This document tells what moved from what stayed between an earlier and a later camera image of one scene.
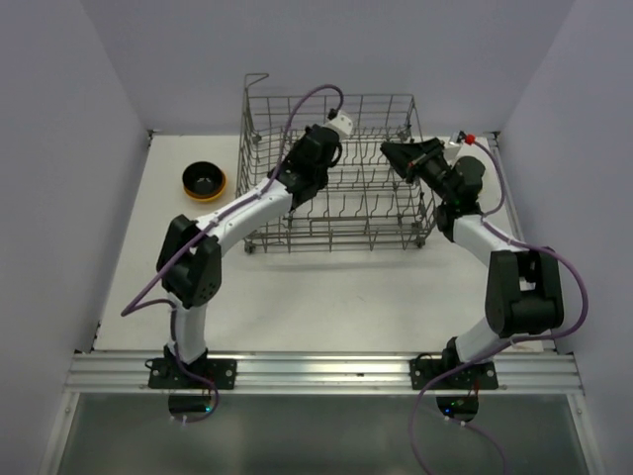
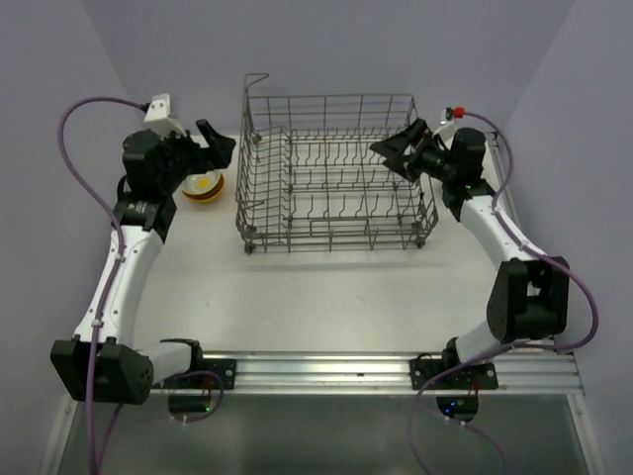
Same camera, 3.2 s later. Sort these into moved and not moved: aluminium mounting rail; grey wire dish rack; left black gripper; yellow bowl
Moved: left black gripper
Not moved: aluminium mounting rail; grey wire dish rack; yellow bowl
